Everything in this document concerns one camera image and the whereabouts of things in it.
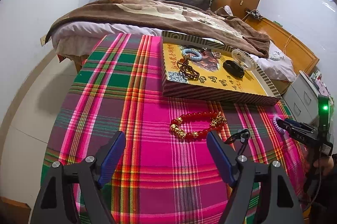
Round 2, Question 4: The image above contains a purple spiral hair tie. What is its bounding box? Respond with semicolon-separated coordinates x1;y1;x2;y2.
272;115;288;135

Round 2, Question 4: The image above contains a rose gold hair claw clip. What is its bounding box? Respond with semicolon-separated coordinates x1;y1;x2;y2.
231;49;257;71

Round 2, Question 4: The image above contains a light blue spiral hair tie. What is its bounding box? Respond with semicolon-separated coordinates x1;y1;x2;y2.
181;47;203;62

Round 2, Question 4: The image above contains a grey drawer cabinet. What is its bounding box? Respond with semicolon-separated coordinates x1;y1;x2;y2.
282;70;320;126

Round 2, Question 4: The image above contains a wooden headboard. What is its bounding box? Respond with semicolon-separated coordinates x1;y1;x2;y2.
244;15;319;74

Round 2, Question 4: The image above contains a plaid pink green tablecloth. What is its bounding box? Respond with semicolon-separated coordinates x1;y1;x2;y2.
42;34;304;223

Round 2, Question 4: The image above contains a black wristband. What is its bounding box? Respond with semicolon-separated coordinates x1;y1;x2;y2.
223;60;245;78

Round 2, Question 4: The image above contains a yellow striped cardboard box tray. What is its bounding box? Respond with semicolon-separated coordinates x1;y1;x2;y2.
161;31;281;106

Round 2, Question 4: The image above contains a bed with white sheet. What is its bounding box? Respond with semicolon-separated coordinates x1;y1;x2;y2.
51;22;297;94

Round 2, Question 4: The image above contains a brown plush blanket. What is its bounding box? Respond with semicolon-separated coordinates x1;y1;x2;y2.
46;0;270;58

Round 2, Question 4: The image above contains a red bead gold charm bracelet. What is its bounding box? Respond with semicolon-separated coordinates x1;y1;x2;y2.
169;110;228;141

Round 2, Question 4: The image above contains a dark brown bead bracelet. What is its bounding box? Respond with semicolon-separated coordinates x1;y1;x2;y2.
176;56;201;81

